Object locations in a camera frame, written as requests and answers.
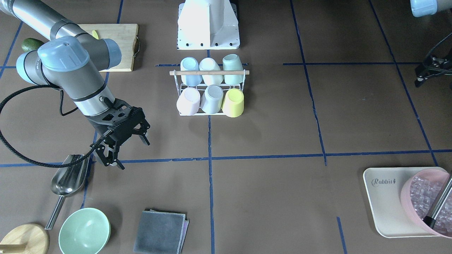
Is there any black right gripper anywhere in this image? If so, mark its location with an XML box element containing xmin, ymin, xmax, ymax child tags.
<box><xmin>87</xmin><ymin>100</ymin><xmax>150</xmax><ymax>170</ymax></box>

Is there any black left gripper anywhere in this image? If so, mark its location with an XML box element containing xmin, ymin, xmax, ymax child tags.
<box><xmin>415</xmin><ymin>53</ymin><xmax>452</xmax><ymax>88</ymax></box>

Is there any pink cup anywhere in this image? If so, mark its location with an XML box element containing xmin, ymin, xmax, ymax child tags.
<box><xmin>176</xmin><ymin>87</ymin><xmax>201</xmax><ymax>116</ymax></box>

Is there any mint green cup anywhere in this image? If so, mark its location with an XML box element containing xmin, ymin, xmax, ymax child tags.
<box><xmin>222</xmin><ymin>54</ymin><xmax>244</xmax><ymax>85</ymax></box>

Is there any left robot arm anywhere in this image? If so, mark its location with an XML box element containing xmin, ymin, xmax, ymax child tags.
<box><xmin>410</xmin><ymin>0</ymin><xmax>452</xmax><ymax>88</ymax></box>

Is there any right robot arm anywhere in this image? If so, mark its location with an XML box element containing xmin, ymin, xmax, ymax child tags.
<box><xmin>1</xmin><ymin>0</ymin><xmax>150</xmax><ymax>169</ymax></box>

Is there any grey cup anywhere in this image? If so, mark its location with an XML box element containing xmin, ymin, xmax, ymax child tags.
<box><xmin>200</xmin><ymin>85</ymin><xmax>224</xmax><ymax>114</ymax></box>

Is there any light blue cup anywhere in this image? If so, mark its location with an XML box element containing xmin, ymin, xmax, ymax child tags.
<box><xmin>180</xmin><ymin>57</ymin><xmax>202</xmax><ymax>87</ymax></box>

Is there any white cup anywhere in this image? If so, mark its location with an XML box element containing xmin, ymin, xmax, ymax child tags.
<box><xmin>199</xmin><ymin>58</ymin><xmax>224</xmax><ymax>86</ymax></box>

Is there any yellow cup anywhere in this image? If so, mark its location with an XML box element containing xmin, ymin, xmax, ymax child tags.
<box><xmin>222</xmin><ymin>88</ymin><xmax>244</xmax><ymax>118</ymax></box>

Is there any steel scoop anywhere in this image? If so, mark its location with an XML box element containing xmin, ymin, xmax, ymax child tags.
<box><xmin>44</xmin><ymin>157</ymin><xmax>89</xmax><ymax>230</ymax></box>

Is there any grey folded cloth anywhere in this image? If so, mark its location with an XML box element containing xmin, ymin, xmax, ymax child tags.
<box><xmin>133</xmin><ymin>210</ymin><xmax>190</xmax><ymax>254</ymax></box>

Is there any green bowl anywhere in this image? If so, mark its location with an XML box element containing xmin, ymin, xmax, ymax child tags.
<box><xmin>58</xmin><ymin>208</ymin><xmax>111</xmax><ymax>254</ymax></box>

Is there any wooden cutting board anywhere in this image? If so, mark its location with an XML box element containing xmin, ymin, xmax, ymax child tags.
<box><xmin>79</xmin><ymin>24</ymin><xmax>139</xmax><ymax>72</ymax></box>

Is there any yellow plastic knife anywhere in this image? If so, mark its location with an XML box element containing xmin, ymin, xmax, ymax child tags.
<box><xmin>91</xmin><ymin>30</ymin><xmax>100</xmax><ymax>39</ymax></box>

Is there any beige plastic tray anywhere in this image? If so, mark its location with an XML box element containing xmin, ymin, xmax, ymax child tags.
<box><xmin>363</xmin><ymin>167</ymin><xmax>448</xmax><ymax>238</ymax></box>

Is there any pink bowl with ice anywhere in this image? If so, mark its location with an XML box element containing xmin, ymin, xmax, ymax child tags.
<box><xmin>400</xmin><ymin>168</ymin><xmax>451</xmax><ymax>238</ymax></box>

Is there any green avocado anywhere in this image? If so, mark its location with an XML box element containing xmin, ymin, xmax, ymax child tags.
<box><xmin>21</xmin><ymin>38</ymin><xmax>44</xmax><ymax>53</ymax></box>

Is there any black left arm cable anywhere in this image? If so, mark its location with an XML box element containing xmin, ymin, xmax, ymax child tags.
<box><xmin>424</xmin><ymin>34</ymin><xmax>452</xmax><ymax>62</ymax></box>

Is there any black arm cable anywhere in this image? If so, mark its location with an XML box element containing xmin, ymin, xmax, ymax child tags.
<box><xmin>0</xmin><ymin>85</ymin><xmax>113</xmax><ymax>168</ymax></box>
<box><xmin>424</xmin><ymin>34</ymin><xmax>452</xmax><ymax>62</ymax></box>

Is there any white wire cup rack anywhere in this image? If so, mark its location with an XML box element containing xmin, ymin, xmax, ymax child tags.
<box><xmin>169</xmin><ymin>69</ymin><xmax>250</xmax><ymax>116</ymax></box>

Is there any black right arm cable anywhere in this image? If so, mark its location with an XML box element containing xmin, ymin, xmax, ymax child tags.
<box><xmin>0</xmin><ymin>85</ymin><xmax>113</xmax><ymax>168</ymax></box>

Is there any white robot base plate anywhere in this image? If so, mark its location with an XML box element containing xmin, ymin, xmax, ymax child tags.
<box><xmin>177</xmin><ymin>0</ymin><xmax>240</xmax><ymax>50</ymax></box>

